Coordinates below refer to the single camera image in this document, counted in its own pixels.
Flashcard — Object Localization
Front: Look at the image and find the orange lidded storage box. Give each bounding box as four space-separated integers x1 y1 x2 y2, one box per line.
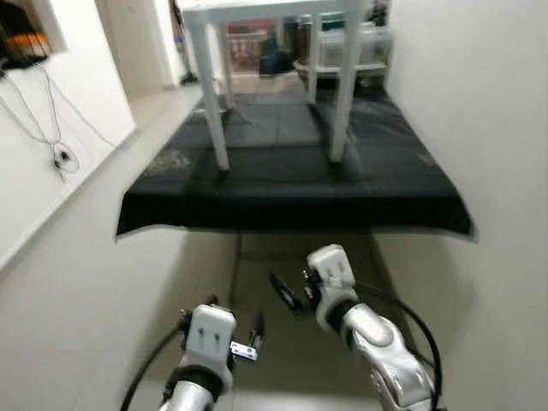
227 21 275 74

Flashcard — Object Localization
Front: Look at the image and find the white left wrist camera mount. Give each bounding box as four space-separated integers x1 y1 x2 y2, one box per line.
184 304 237 379

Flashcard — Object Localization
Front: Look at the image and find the black plastic bag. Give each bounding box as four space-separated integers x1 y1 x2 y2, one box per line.
257 34 294 78

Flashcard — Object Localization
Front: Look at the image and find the clear plastic container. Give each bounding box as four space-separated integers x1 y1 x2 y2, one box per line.
317 26 390 69

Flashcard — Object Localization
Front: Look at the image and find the black wall cable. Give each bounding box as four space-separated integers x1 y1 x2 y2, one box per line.
0 73 68 176

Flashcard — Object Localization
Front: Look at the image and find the white wall socket with plug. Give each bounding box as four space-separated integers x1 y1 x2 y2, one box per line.
51 146 74 172

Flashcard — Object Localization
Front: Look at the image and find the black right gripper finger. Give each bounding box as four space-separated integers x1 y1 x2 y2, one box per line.
270 272 303 315

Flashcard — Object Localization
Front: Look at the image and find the black wifi router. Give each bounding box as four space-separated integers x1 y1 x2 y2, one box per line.
0 17 49 69

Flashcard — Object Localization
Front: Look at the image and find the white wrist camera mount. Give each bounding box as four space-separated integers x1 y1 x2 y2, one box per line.
184 304 237 379
306 244 357 331

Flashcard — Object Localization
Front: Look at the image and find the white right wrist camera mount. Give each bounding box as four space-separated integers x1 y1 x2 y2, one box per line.
306 244 357 331

